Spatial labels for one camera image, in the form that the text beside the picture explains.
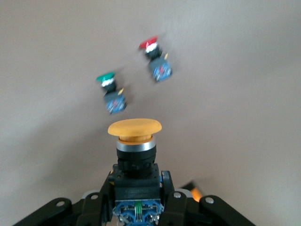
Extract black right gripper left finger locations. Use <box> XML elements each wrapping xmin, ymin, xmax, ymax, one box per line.
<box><xmin>14</xmin><ymin>171</ymin><xmax>116</xmax><ymax>226</ymax></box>

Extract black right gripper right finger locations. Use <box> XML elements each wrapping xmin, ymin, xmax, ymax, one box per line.
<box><xmin>159</xmin><ymin>171</ymin><xmax>256</xmax><ymax>226</ymax></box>

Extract yellow mushroom push button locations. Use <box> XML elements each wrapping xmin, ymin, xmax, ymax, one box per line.
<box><xmin>107</xmin><ymin>118</ymin><xmax>165</xmax><ymax>224</ymax></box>

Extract green mushroom push button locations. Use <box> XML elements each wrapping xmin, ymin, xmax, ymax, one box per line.
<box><xmin>95</xmin><ymin>70</ymin><xmax>127</xmax><ymax>115</ymax></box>

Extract red mushroom push button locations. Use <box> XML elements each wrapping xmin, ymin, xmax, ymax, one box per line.
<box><xmin>138</xmin><ymin>35</ymin><xmax>173</xmax><ymax>83</ymax></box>

